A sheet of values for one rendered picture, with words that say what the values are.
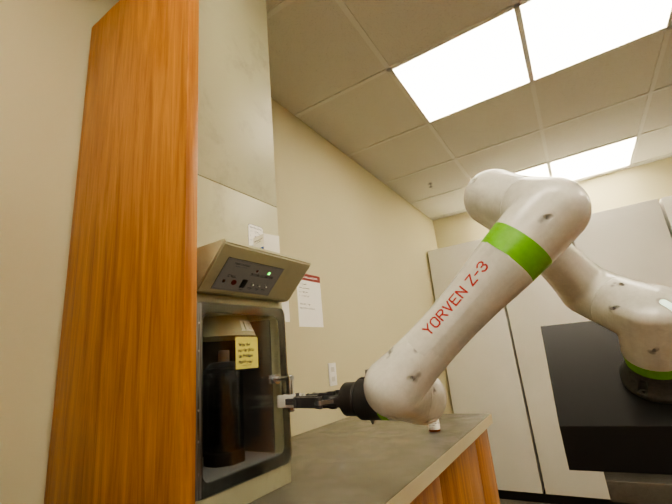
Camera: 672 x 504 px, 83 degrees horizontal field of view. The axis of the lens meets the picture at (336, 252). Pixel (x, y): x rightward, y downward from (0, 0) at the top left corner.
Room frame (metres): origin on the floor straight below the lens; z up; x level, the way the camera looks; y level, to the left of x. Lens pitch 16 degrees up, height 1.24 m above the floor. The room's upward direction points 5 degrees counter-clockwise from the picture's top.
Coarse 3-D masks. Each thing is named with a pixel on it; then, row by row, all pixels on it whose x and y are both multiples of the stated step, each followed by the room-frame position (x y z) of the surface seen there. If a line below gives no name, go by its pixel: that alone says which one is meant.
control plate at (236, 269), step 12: (228, 264) 0.83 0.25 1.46; (240, 264) 0.86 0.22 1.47; (252, 264) 0.89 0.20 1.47; (228, 276) 0.86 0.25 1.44; (240, 276) 0.89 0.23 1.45; (252, 276) 0.92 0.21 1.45; (264, 276) 0.95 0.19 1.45; (276, 276) 0.98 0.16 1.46; (216, 288) 0.86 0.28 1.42; (228, 288) 0.89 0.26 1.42; (240, 288) 0.92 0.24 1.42; (252, 288) 0.95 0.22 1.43; (264, 288) 0.98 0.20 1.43
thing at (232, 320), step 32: (224, 320) 0.91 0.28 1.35; (256, 320) 1.00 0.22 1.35; (224, 352) 0.91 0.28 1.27; (224, 384) 0.91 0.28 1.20; (256, 384) 1.00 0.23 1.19; (224, 416) 0.91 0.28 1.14; (256, 416) 0.99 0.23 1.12; (288, 416) 1.09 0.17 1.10; (224, 448) 0.91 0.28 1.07; (256, 448) 0.99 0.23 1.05; (288, 448) 1.09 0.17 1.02; (224, 480) 0.91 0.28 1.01
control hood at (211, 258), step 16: (224, 240) 0.78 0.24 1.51; (208, 256) 0.81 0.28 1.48; (224, 256) 0.81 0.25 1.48; (240, 256) 0.84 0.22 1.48; (256, 256) 0.88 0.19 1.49; (272, 256) 0.92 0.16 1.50; (288, 256) 0.97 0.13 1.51; (208, 272) 0.81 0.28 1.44; (288, 272) 1.01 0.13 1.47; (304, 272) 1.06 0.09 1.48; (208, 288) 0.85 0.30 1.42; (272, 288) 1.01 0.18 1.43; (288, 288) 1.06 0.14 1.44
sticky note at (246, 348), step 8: (240, 344) 0.95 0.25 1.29; (248, 344) 0.98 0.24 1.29; (256, 344) 1.00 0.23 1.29; (240, 352) 0.95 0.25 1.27; (248, 352) 0.98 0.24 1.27; (256, 352) 1.00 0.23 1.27; (240, 360) 0.95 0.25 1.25; (248, 360) 0.97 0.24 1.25; (256, 360) 1.00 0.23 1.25; (240, 368) 0.95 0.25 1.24
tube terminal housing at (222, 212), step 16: (208, 192) 0.89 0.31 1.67; (224, 192) 0.93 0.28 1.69; (208, 208) 0.89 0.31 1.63; (224, 208) 0.93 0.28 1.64; (240, 208) 0.98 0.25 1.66; (256, 208) 1.03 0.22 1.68; (272, 208) 1.09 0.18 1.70; (208, 224) 0.89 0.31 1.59; (224, 224) 0.93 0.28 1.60; (240, 224) 0.98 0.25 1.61; (256, 224) 1.03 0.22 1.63; (272, 224) 1.09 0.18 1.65; (208, 240) 0.89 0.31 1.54; (240, 240) 0.98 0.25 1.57; (240, 304) 0.97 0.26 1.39; (256, 304) 1.02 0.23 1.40; (272, 304) 1.08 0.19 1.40; (288, 464) 1.11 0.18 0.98; (256, 480) 1.00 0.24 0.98; (272, 480) 1.05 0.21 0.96; (288, 480) 1.10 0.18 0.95; (224, 496) 0.92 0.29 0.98; (240, 496) 0.96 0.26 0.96; (256, 496) 1.00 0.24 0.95
